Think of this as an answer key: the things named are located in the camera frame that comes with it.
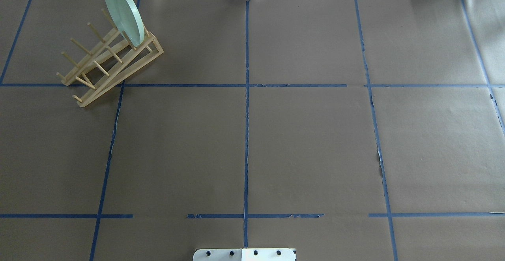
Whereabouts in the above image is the wooden dish rack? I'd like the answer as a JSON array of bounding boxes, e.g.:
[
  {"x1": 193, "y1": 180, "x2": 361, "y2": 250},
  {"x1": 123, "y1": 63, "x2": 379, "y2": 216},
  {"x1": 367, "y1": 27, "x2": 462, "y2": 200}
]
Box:
[{"x1": 56, "y1": 9, "x2": 164, "y2": 107}]

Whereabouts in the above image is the light green plate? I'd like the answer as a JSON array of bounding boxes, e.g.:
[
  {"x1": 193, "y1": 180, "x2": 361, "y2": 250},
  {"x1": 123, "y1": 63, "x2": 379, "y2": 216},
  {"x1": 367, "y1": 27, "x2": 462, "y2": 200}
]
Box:
[{"x1": 105, "y1": 0, "x2": 145, "y2": 47}]

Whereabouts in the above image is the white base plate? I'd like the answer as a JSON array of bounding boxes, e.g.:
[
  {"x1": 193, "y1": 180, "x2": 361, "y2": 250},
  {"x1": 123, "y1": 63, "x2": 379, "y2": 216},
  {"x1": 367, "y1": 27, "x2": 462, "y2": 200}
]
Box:
[{"x1": 193, "y1": 248, "x2": 297, "y2": 261}]

